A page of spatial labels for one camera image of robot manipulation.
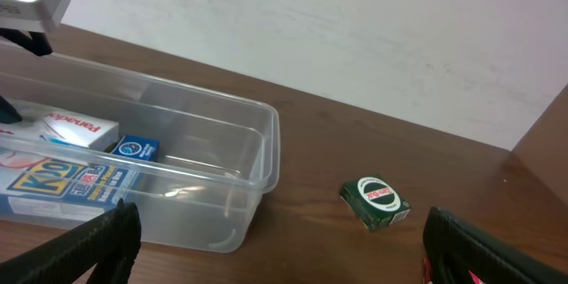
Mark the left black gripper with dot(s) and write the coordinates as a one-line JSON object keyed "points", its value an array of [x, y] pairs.
{"points": [[36, 43]]}

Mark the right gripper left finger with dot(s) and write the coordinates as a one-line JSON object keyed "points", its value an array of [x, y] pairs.
{"points": [[108, 245]]}

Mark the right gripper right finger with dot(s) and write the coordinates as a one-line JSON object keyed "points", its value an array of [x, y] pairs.
{"points": [[455, 247]]}

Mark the red small box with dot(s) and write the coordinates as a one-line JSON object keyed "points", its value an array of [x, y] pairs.
{"points": [[427, 274]]}

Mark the blue cooling patch box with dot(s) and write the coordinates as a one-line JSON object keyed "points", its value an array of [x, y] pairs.
{"points": [[36, 185]]}

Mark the white Panadol box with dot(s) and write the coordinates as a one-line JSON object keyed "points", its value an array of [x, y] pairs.
{"points": [[60, 126]]}

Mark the clear plastic container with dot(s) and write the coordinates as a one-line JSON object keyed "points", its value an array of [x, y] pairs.
{"points": [[207, 158]]}

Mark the green Zam-Buk box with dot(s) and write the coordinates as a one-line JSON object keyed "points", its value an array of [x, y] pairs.
{"points": [[375, 202]]}

